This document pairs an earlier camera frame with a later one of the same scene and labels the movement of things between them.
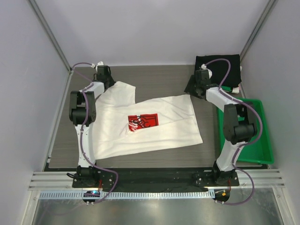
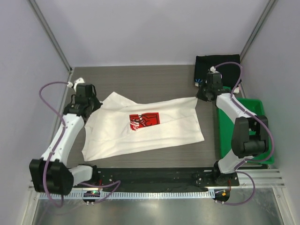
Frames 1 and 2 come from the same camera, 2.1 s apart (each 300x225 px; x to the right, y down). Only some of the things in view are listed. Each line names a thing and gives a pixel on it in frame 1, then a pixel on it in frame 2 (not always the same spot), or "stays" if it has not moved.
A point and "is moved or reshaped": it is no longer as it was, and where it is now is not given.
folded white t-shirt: (235, 90) stays
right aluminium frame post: (256, 30) stays
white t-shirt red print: (125, 126) is moved or reshaped
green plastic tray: (260, 151) stays
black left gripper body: (109, 79) → (92, 100)
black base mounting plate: (97, 177) stays
